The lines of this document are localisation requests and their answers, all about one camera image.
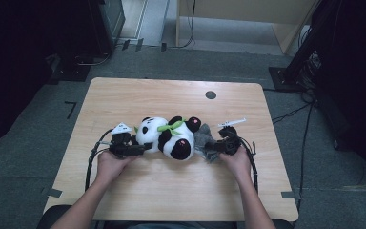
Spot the grey fluffy towel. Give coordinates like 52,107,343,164
193,123,223,164

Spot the black hanging cable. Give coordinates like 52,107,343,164
171,0,196,50

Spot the left hand-held gripper cable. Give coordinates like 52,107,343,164
85,128,113,192

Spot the right hand-held gripper cable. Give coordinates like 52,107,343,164
239,136,260,194

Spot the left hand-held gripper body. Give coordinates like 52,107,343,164
109,122,138,159

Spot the hand-held gripper cable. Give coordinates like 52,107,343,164
85,128,113,192
239,136,260,194

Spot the looped black cable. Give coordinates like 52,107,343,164
74,52,111,67

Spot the person's right hand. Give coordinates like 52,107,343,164
219,147,252,183

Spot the thin black floor cable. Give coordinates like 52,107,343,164
271,103,314,125

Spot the beige wooden cabinet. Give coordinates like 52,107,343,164
175,0,318,55

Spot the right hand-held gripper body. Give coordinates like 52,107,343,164
217,117,247,156

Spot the black metal stand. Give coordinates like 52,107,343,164
268,0,332,94

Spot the black tape floor mark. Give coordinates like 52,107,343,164
64,100,77,120

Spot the person's left hand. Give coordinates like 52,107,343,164
95,151,137,185

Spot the tangled cable bundle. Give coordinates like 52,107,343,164
298,51,322,94

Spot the long black floor cable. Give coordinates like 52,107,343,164
296,104,314,213

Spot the panda plush toy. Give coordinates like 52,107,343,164
133,115,203,161

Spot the person's clothing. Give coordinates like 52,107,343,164
104,221,236,229

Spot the black floor plate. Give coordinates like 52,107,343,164
49,63,92,85

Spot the dark glass-front cabinet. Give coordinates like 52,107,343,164
89,0,127,56

